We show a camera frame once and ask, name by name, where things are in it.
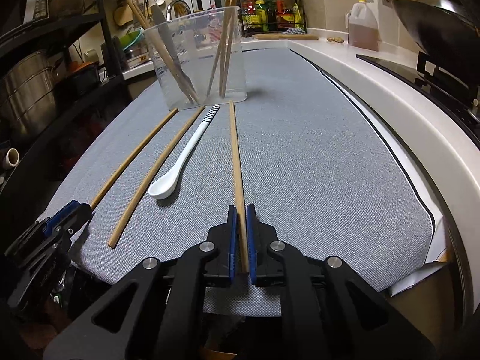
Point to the blue dish cloth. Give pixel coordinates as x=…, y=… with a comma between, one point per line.
x=294, y=31

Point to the yellow label sauce bottle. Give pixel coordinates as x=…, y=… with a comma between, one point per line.
x=260, y=14

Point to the black wok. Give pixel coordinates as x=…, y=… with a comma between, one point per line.
x=431, y=26

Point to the black burner grate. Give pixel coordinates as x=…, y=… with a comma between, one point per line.
x=427, y=71

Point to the yellow squeeze bottle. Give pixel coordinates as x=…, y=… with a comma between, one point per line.
x=298, y=14

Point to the round wooden cutting board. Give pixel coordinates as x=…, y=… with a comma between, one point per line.
x=277, y=36

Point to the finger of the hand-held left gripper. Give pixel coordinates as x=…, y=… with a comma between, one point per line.
x=63, y=212
x=78, y=221

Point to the chrome kitchen faucet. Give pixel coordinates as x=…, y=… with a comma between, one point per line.
x=176, y=3

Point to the brown ceramic bowl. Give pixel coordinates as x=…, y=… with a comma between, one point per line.
x=67, y=2

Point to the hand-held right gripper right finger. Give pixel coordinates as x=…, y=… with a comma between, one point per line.
x=252, y=243

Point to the black cooking pot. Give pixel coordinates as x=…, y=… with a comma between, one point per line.
x=80, y=77

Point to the small white cup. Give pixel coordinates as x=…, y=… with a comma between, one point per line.
x=11, y=157

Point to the wooden chopstick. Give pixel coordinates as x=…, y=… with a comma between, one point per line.
x=150, y=33
x=236, y=165
x=176, y=69
x=129, y=162
x=215, y=63
x=150, y=174
x=225, y=63

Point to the black glass gas stove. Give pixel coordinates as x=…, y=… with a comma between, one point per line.
x=390, y=65

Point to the ginger root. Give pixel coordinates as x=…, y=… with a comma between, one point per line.
x=333, y=39

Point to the white wall socket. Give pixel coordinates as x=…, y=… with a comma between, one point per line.
x=90, y=54

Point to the green plastic basin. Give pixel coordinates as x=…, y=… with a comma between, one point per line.
x=133, y=39

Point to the dark sauce bottle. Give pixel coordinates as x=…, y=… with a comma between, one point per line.
x=272, y=13

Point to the red label sauce bottle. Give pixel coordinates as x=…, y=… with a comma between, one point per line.
x=284, y=14

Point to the clear plastic container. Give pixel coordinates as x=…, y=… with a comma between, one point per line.
x=195, y=45

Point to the cooking oil jug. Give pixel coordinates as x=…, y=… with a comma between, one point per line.
x=363, y=30

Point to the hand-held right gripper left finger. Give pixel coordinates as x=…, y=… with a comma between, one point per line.
x=232, y=240

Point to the hanging wooden board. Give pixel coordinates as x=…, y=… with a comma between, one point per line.
x=122, y=15

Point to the black appliance with keypad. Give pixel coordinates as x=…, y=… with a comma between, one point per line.
x=39, y=0

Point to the grey woven mat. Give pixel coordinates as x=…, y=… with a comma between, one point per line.
x=318, y=157

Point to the steel stock pot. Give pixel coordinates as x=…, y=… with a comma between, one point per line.
x=26, y=90

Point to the black metal shelf rack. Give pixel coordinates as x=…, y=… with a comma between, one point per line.
x=56, y=26

